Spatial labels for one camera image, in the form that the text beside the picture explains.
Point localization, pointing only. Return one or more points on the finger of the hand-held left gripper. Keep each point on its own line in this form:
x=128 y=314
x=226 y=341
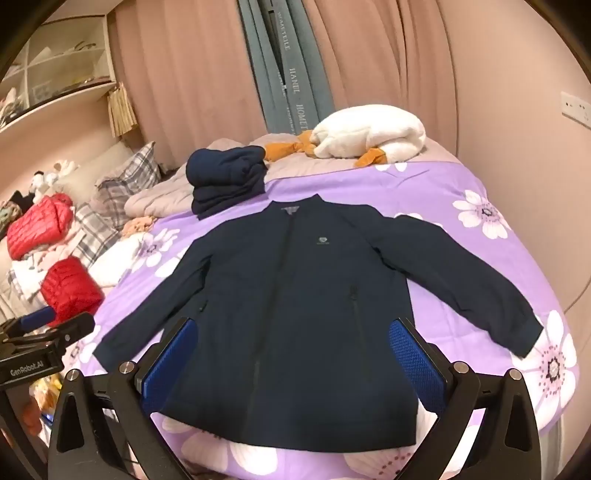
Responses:
x=74 y=325
x=39 y=318

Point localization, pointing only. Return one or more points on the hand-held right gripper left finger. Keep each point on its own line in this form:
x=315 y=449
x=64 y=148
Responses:
x=171 y=364

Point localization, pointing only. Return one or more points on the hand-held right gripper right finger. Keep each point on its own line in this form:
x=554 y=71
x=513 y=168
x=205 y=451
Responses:
x=415 y=364

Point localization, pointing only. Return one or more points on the navy blue jacket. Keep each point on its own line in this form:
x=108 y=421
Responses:
x=286 y=323

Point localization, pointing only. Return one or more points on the pile of white pink clothes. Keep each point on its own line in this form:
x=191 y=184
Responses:
x=27 y=277

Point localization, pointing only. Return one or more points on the folded navy blue clothes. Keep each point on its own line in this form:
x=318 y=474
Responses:
x=226 y=180

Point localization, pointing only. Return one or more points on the red down jacket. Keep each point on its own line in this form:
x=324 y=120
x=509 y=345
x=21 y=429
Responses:
x=39 y=226
x=71 y=288

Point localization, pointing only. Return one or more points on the yellow orange cloth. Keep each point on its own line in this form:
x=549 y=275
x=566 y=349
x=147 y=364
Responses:
x=44 y=401

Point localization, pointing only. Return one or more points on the white cloth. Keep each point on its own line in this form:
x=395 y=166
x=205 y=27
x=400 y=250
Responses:
x=120 y=261

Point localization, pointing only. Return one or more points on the plaid pillow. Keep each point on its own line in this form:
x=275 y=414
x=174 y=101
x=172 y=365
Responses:
x=94 y=233
x=129 y=177

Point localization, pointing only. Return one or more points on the green patterned cloth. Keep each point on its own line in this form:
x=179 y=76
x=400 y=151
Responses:
x=8 y=214

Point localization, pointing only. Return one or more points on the black cloth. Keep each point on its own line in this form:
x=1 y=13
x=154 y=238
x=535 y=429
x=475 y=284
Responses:
x=22 y=202

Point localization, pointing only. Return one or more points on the peach cloth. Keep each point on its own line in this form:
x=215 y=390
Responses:
x=138 y=226

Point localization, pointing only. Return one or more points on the white plush toy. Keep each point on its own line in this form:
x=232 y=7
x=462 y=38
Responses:
x=51 y=177

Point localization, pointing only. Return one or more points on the purple floral bedsheet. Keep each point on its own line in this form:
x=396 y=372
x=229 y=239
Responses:
x=415 y=184

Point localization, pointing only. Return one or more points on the beige hanging cloth bundle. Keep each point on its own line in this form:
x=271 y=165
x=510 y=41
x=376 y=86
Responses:
x=122 y=113

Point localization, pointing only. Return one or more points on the white plush goose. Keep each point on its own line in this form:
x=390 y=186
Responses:
x=369 y=131

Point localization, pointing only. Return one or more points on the pink curtain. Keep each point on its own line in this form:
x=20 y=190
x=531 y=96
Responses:
x=378 y=55
x=184 y=83

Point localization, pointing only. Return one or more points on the grey-blue curtain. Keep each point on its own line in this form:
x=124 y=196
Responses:
x=300 y=83

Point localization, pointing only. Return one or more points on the white wall shelf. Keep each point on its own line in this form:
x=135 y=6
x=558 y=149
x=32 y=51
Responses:
x=55 y=60

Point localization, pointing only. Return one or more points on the white wall socket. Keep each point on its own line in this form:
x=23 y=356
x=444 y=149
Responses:
x=576 y=107

